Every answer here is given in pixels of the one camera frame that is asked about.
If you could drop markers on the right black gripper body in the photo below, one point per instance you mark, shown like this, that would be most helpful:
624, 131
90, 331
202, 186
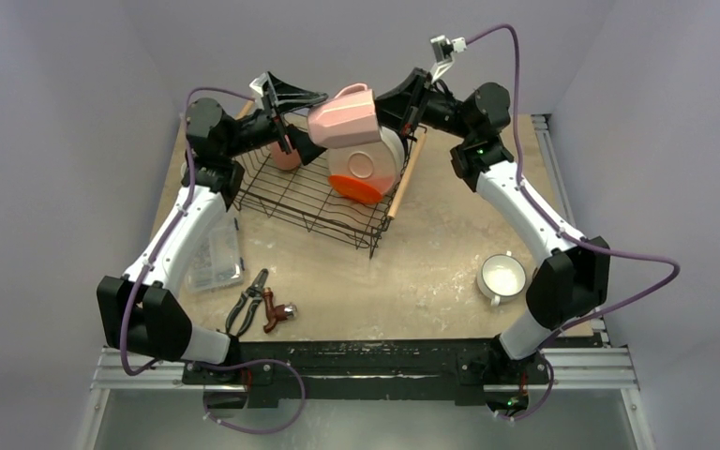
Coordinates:
411, 106

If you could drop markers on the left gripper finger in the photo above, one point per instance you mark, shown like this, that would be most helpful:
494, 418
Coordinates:
304, 149
282, 97

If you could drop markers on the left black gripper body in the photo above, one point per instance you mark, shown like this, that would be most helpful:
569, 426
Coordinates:
259, 129

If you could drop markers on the black wire dish rack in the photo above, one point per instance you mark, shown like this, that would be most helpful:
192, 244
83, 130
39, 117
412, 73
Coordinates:
304, 198

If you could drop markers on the orange plate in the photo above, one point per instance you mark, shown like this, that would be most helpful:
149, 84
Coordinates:
354, 189

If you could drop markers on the light pink mug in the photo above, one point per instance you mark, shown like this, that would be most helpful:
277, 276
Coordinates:
345, 120

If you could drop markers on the pink rimmed large plate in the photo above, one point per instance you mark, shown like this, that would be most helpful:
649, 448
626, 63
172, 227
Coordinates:
371, 163

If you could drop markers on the white enamel mug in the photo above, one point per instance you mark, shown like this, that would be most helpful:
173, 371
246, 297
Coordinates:
500, 278

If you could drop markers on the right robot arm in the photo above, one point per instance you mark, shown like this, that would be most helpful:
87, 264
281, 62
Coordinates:
571, 278

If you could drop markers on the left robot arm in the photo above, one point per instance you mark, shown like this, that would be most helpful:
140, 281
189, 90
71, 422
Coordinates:
140, 313

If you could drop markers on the clear plastic screw box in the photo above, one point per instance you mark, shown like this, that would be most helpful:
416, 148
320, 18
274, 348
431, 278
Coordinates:
217, 263

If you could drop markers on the black pliers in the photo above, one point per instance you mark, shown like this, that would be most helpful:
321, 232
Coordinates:
249, 301

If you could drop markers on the brown handled tool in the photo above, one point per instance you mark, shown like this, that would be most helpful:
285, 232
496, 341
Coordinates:
276, 314

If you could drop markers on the black base frame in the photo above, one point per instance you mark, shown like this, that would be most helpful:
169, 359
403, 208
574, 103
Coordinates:
458, 370

